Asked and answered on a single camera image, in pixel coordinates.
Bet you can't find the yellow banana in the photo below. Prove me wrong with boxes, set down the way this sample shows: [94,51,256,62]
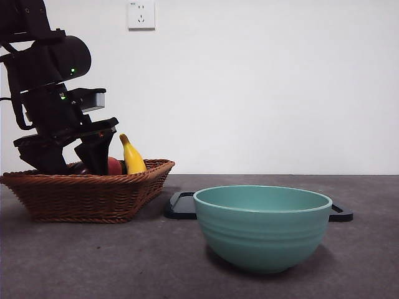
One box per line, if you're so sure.
[119,133,148,175]

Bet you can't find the black rectangular tray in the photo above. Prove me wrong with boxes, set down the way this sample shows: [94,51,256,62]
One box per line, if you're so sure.
[164,191,354,222]

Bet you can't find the brown wicker basket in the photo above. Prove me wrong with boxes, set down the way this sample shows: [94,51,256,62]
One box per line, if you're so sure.
[0,159,176,224]

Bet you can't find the teal ribbed bowl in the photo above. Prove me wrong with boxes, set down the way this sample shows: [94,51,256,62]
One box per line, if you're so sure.
[193,185,334,274]

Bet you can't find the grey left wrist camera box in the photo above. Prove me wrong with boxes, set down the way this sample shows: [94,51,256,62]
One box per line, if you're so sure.
[79,88,106,113]

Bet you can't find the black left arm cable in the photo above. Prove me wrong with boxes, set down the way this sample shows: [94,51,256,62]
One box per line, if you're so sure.
[0,97,36,131]

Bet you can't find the red orange peach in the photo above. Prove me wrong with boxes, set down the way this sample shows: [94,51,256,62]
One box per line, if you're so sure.
[107,156,123,175]

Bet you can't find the dark purple plum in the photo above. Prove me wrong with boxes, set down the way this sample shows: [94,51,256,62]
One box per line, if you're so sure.
[67,161,94,175]

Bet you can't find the white wall socket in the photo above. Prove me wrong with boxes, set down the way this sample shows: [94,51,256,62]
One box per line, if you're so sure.
[128,1,156,31]

